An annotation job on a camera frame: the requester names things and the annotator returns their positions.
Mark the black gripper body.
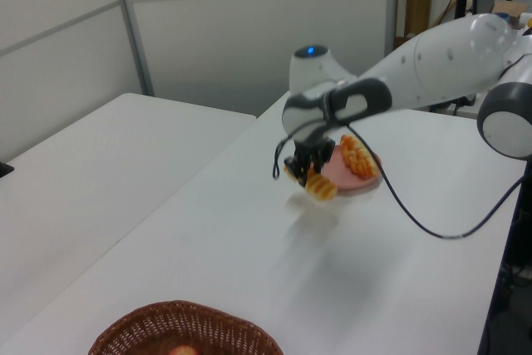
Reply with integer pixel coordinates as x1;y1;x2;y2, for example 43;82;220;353
293;137;336;163

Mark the striped toy bread roll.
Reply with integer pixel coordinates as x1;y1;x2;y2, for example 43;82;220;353
283;163;338;203

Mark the braided toy bread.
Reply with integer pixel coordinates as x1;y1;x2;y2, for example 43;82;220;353
339;134;378;180

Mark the pink plate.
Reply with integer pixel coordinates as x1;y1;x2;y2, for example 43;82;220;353
322;146;383;192

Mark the brown woven basket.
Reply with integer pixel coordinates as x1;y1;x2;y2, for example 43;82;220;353
87;299;284;355

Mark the white side table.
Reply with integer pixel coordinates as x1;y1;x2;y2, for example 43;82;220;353
0;92;258;343

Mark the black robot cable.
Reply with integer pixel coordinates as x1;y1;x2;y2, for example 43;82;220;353
272;120;525;241

